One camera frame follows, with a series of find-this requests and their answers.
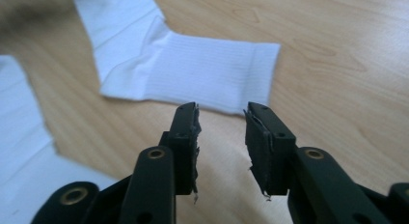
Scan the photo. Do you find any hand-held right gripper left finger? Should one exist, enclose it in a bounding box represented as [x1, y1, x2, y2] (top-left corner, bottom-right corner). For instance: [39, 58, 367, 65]
[119, 100, 203, 224]

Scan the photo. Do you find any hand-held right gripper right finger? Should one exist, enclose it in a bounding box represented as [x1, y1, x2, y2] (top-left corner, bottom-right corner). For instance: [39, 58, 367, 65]
[244, 100, 392, 224]

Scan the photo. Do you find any white sock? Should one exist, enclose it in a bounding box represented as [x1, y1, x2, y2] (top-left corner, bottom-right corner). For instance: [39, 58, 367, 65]
[0, 54, 119, 224]
[70, 0, 282, 117]

